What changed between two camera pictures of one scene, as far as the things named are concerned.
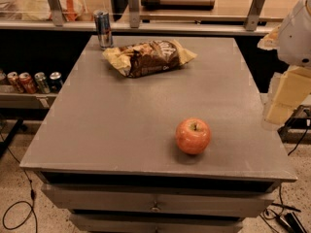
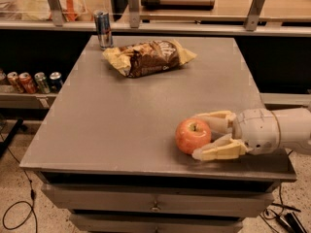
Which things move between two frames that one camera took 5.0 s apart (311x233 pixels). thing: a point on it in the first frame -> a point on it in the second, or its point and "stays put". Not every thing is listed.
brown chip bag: (145, 57) stays put
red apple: (192, 136) stays put
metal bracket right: (256, 9) stays put
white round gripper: (295, 41) -> (255, 130)
